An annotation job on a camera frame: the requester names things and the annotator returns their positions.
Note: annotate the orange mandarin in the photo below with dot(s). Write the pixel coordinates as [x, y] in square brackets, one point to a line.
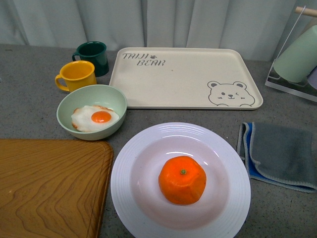
[182, 180]

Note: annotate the white round plate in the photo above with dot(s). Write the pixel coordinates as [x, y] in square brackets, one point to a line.
[146, 213]

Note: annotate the cream bear tray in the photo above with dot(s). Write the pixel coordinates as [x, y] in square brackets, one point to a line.
[184, 78]

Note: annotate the light green bowl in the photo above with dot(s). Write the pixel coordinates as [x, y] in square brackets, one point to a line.
[100, 95]

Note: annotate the fake fried egg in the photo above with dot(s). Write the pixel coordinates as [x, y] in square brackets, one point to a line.
[93, 118]

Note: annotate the dark green mug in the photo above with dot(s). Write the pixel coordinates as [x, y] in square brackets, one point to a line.
[94, 52]

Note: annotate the yellow mug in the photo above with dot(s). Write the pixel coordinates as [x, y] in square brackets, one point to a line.
[75, 75]

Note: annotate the blue cloth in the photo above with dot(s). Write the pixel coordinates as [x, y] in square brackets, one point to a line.
[255, 172]

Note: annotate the grey cloth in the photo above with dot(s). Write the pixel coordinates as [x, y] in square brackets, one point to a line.
[282, 153]

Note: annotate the wooden cutting board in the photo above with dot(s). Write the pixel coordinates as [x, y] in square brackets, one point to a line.
[53, 188]

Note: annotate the white curtain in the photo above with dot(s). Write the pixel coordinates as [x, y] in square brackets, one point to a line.
[256, 29]

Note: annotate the light green cup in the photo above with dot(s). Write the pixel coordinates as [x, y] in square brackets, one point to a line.
[299, 59]

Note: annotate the clear acrylic cup rack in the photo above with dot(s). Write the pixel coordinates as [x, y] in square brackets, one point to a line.
[302, 89]

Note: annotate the lavender cup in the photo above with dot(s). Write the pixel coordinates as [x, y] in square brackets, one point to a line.
[312, 78]

